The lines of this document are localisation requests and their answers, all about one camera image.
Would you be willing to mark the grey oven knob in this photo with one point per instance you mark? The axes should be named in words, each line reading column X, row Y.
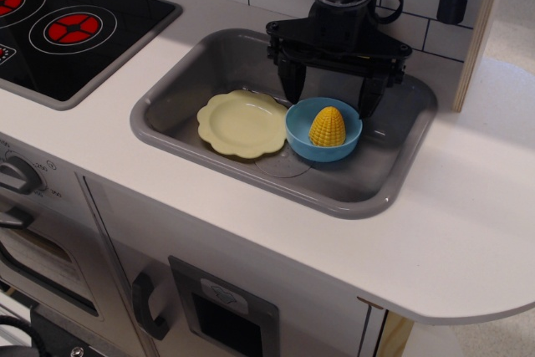
column 18, row 176

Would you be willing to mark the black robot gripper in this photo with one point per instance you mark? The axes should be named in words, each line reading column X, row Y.
column 341, row 40

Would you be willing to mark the dark grey cabinet handle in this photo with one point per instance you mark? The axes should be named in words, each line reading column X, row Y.
column 141, row 290

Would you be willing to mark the black toy stovetop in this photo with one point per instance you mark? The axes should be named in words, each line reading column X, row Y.
column 56, row 52

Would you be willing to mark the yellow toy corn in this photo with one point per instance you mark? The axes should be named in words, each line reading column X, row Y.
column 328, row 128

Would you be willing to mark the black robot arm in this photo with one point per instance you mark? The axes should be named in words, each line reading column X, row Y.
column 341, row 36

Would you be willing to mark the grey toy sink basin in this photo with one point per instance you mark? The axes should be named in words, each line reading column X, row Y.
column 361, row 185

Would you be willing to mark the toy oven door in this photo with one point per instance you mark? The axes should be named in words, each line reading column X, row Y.
column 38, row 248

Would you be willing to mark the grey dishwasher panel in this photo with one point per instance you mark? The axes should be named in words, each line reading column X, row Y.
column 226, row 315

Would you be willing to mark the blue bowl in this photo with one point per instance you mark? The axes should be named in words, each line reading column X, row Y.
column 299, row 119

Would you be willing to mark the wooden side post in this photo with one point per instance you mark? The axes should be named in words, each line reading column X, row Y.
column 481, row 31

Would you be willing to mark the pale yellow scalloped plate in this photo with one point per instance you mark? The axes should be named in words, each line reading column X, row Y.
column 243, row 123

